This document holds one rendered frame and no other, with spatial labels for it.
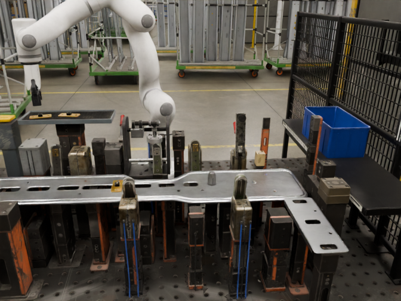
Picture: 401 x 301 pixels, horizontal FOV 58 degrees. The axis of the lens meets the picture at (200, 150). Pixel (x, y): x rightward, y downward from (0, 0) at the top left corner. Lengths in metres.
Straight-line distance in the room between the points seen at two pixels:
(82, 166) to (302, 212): 0.82
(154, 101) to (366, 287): 1.12
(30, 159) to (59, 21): 0.53
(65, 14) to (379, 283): 1.52
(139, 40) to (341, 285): 1.26
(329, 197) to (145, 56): 0.96
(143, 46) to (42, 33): 0.43
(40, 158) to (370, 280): 1.29
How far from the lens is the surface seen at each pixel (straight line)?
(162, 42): 10.84
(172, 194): 1.26
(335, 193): 1.27
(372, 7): 3.86
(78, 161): 1.45
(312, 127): 1.50
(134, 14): 1.57
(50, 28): 1.50
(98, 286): 1.39
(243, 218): 1.12
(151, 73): 1.69
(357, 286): 1.46
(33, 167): 1.51
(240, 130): 1.43
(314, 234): 1.12
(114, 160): 1.47
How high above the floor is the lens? 1.62
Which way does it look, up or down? 23 degrees down
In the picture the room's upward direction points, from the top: 1 degrees clockwise
